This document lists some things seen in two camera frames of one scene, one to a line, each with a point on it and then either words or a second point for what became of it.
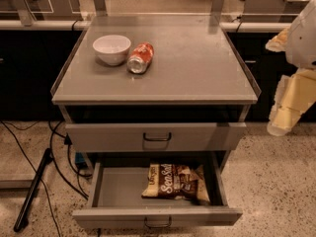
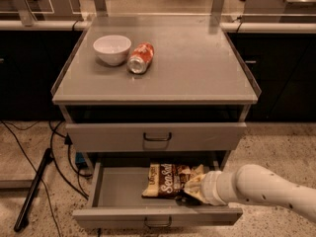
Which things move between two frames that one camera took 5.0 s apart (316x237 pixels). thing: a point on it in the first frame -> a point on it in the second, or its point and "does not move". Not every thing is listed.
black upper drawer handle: [157, 139] does not move
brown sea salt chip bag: [176, 181] does not move
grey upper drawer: [157, 136] does not move
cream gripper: [303, 39] -> [209, 187]
